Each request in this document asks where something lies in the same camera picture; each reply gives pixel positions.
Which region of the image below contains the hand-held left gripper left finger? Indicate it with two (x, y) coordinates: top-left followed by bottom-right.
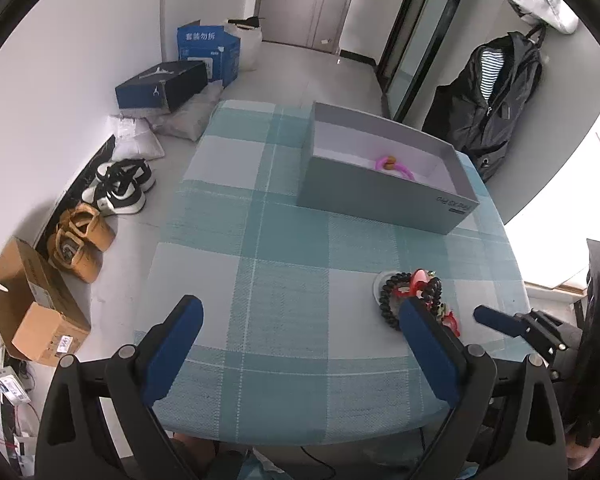
(34, 294), (204, 480)

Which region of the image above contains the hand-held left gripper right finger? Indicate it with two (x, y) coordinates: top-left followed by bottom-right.
(399, 299), (568, 480)

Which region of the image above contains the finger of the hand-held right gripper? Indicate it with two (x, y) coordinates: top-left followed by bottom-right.
(474, 305), (523, 341)

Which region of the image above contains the red and white bead bracelet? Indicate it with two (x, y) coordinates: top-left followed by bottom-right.
(437, 302), (463, 338)

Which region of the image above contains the black bead bracelet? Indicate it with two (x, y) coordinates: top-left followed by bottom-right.
(378, 272), (443, 331)

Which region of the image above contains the grey cardboard box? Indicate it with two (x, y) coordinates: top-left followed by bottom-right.
(296, 101), (481, 235)

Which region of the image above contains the teal plaid tablecloth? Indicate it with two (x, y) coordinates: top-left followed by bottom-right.
(132, 100), (531, 448)

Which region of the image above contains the brown cardboard box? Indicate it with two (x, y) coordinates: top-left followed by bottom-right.
(0, 236), (58, 307)
(0, 282), (92, 367)

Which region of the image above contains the tan shoe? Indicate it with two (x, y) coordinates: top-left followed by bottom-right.
(60, 204), (116, 252)
(47, 232), (101, 283)

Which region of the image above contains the black and white sneaker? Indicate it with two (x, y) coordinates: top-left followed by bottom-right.
(81, 180), (146, 217)
(96, 158), (156, 192)

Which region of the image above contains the white power strip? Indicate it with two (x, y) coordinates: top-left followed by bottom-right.
(0, 367), (31, 406)

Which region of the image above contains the black backpack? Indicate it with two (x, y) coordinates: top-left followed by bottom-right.
(421, 31), (547, 183)

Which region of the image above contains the white plastic bag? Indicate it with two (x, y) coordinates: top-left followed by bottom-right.
(107, 114), (165, 161)

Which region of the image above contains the grey plastic bag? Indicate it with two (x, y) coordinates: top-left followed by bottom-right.
(147, 82), (224, 142)

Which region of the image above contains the striped shirt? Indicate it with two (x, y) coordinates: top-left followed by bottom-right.
(480, 47), (504, 106)

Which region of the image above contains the dark blue shoe box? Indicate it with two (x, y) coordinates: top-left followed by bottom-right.
(115, 60), (209, 112)

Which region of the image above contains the black framed mirror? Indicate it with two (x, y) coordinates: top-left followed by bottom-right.
(377, 0), (476, 123)

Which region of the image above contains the blue printed carton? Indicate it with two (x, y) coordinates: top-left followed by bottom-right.
(176, 20), (241, 88)

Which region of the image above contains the grey door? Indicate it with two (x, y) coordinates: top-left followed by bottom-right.
(255, 0), (361, 51)

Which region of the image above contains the pink bracelet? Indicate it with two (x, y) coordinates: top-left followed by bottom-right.
(375, 155), (417, 182)

